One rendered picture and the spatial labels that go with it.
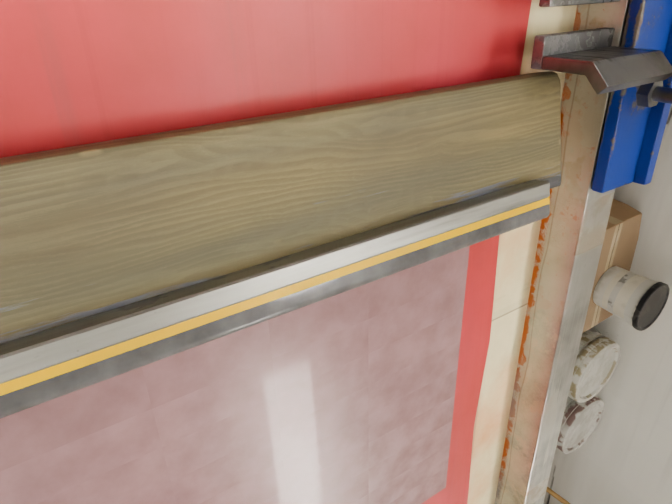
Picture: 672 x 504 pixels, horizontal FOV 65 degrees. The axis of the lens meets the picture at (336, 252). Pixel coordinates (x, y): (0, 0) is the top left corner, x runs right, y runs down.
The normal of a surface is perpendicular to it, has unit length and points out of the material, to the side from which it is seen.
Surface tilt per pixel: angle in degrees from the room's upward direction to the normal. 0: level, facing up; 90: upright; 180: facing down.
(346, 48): 2
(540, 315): 90
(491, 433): 2
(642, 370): 90
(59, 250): 14
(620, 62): 47
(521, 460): 90
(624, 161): 2
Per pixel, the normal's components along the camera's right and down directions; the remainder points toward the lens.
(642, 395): -0.84, 0.27
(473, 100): 0.53, 0.18
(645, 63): 0.36, -0.36
